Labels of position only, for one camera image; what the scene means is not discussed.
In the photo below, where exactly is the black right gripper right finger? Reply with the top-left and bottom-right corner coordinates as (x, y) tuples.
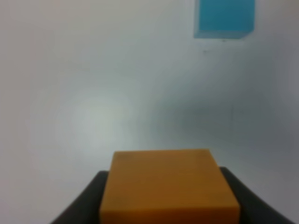
(220, 167), (293, 224)

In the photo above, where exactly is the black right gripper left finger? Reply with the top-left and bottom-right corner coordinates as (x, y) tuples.
(52, 171), (108, 224)

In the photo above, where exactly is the orange cube block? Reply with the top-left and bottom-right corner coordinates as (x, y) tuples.
(99, 149), (241, 224)

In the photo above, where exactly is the loose blue cube block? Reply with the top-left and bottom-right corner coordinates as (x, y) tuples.
(193, 0), (256, 39)

